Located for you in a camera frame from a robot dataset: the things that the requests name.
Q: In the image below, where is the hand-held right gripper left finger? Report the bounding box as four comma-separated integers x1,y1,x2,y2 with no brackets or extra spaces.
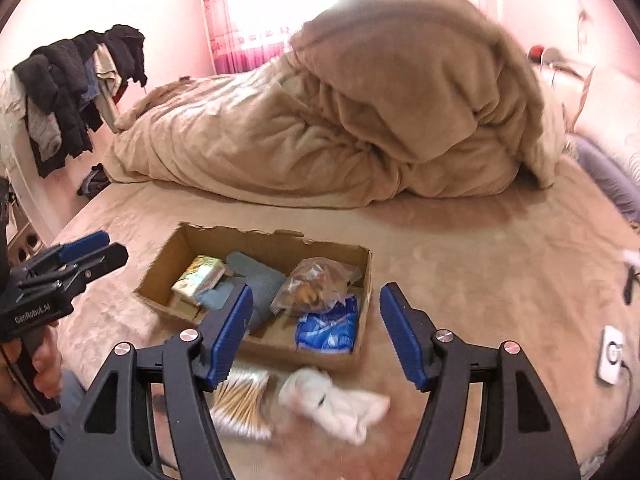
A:
52,282,255,480

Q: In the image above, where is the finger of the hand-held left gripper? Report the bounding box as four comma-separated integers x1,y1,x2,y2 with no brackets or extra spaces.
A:
29,230,111,275
17,242,130,293

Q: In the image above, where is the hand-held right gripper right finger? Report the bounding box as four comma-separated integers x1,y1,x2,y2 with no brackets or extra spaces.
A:
378,282,583,480

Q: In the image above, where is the pack of cotton swabs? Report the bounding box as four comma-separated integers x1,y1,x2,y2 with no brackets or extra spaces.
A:
208,365,275,442

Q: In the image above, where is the cardboard box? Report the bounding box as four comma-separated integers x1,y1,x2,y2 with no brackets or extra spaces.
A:
132,222,374,374

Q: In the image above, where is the white cloth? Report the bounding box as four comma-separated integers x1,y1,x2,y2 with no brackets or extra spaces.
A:
277,367,391,446

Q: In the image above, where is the person's left hand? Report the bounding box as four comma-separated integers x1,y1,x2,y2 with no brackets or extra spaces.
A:
0,322,66,408

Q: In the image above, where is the grey hollow block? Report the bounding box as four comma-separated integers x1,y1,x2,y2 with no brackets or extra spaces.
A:
7,205,44,264

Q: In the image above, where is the dark cloth bundle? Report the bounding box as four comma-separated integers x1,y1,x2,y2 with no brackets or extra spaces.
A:
76,163,112,199

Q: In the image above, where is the grey folded cloth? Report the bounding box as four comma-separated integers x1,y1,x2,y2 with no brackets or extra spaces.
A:
194,251,289,339

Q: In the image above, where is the green yellow tissue pack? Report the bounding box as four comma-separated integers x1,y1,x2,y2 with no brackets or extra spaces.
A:
171,254,227,307

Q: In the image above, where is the blue plastic packet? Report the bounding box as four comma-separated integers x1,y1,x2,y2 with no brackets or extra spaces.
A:
294,293,361,354

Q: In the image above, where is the clear plastic bag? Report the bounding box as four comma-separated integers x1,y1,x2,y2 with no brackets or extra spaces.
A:
269,257,363,317

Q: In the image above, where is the person's jeans leg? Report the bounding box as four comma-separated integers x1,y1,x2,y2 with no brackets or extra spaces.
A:
47,370,89,457

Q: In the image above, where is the beige bed sheet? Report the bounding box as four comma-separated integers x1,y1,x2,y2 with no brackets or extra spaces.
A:
49,152,640,480

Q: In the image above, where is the pile of dark clothes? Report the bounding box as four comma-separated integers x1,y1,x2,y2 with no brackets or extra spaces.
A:
12,35,104,179

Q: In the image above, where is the beige garment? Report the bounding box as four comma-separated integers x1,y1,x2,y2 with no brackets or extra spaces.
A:
93,43,124,135

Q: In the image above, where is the black garment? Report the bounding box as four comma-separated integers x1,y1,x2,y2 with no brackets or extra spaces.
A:
100,23,149,88

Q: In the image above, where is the white charger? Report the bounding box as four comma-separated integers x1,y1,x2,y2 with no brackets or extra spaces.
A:
594,325,626,387

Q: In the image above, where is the beige fleece blanket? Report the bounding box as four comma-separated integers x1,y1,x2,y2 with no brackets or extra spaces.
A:
102,0,569,210

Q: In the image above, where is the pink curtain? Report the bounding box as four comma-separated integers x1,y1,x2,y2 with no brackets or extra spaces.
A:
199,0,312,76

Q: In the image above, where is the grey pillow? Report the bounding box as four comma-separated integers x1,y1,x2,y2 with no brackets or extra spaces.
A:
565,132,640,227

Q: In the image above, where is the white patterned pillow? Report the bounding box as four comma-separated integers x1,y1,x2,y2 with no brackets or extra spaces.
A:
570,66,640,161

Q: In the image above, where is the silver red lamp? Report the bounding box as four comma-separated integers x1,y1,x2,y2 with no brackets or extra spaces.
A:
526,44,569,67

